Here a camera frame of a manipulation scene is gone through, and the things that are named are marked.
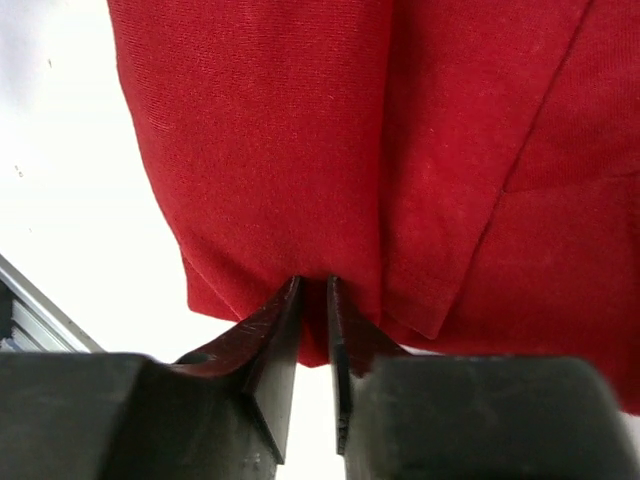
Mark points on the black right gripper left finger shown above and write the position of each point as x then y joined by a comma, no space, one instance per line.
221,411

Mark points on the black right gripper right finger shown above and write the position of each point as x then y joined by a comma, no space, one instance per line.
406,416

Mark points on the dark red t shirt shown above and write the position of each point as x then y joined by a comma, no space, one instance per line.
469,169

